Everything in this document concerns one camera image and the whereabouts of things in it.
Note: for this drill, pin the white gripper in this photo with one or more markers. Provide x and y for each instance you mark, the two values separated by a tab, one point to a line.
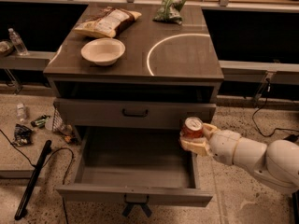
223	146

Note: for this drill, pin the red coke can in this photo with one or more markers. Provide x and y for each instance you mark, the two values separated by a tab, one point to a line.
192	128

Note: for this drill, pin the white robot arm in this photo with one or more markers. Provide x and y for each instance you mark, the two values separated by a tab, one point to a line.
275	165

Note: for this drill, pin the open grey middle drawer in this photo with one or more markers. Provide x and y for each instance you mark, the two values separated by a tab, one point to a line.
143	167

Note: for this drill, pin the grey drawer cabinet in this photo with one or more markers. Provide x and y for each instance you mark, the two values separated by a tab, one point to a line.
162	62

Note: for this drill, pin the closed grey top drawer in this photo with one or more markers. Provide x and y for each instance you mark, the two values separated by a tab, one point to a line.
129	114

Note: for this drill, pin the green can on floor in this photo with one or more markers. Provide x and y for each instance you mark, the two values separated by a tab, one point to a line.
40	122

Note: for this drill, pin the black power adapter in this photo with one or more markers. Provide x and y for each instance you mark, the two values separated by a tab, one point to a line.
292	138

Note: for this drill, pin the white bowl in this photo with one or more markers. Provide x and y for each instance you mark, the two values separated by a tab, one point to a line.
103	51

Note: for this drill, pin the green snack bag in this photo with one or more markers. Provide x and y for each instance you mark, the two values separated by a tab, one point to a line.
169	11

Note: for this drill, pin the clear item beside cabinet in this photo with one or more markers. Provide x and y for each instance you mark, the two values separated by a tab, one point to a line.
56	124

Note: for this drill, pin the brown white chip bag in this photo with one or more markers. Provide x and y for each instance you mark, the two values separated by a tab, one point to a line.
108	22

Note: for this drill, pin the black bar on floor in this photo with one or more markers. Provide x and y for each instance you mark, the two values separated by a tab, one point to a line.
21	210

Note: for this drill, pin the dark blue snack bag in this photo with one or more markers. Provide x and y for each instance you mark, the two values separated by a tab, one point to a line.
22	135

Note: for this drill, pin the small water bottle on floor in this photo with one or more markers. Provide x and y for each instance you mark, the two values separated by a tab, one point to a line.
22	112

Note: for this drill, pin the clear water bottle on ledge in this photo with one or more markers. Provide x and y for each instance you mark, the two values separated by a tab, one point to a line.
17	42

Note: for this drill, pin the object on left ledge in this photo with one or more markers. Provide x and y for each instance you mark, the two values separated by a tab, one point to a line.
6	48

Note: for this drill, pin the black post right edge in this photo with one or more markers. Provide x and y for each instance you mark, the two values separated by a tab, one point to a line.
295	205

